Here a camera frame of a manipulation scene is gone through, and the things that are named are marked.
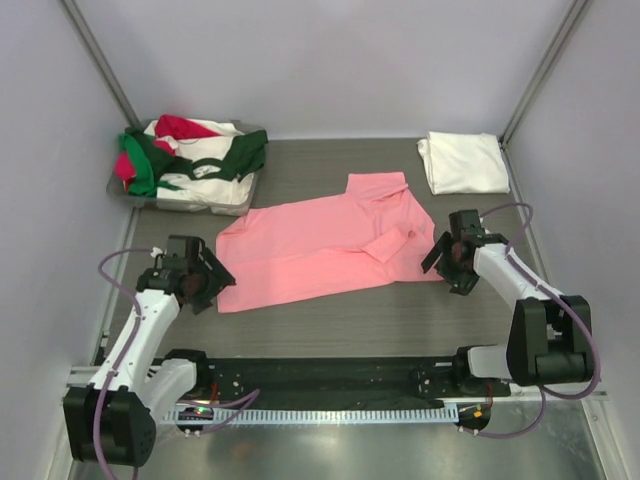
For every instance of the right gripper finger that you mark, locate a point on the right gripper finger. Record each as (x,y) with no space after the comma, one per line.
(463,284)
(441,246)

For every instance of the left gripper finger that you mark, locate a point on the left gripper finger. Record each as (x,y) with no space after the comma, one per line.
(218,276)
(200,303)

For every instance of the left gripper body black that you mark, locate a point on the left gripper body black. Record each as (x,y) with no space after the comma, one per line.
(211,283)

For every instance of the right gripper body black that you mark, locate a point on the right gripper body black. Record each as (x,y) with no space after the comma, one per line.
(446,260)

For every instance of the pink t shirt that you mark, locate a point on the pink t shirt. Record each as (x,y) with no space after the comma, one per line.
(373,234)

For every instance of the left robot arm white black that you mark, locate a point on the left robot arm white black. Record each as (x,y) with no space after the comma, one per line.
(113,419)

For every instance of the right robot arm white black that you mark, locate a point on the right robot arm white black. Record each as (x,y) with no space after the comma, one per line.
(550,343)

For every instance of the folded white t shirt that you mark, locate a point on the folded white t shirt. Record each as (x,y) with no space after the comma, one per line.
(463,164)

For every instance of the white t shirt in bin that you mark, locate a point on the white t shirt in bin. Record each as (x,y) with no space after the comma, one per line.
(179,193)

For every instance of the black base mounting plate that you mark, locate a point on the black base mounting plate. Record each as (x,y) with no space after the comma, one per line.
(341,384)

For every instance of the bright green t shirt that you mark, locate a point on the bright green t shirt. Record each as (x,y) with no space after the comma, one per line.
(139,150)

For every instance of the clear plastic bin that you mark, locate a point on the clear plastic bin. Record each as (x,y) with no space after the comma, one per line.
(186,164)

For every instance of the dark green t shirt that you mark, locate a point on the dark green t shirt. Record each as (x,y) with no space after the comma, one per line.
(246,155)

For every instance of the red t shirt in bin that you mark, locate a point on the red t shirt in bin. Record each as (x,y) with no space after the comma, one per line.
(178,128)

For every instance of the slotted cable duct strip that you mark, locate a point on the slotted cable duct strip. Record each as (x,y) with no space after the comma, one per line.
(199,416)

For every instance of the left aluminium frame post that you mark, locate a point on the left aluminium frame post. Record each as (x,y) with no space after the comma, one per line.
(100,61)

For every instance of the aluminium frame post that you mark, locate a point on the aluminium frame post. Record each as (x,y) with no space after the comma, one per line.
(100,61)
(554,51)

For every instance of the right aluminium frame post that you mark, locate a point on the right aluminium frame post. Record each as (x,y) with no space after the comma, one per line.
(554,51)

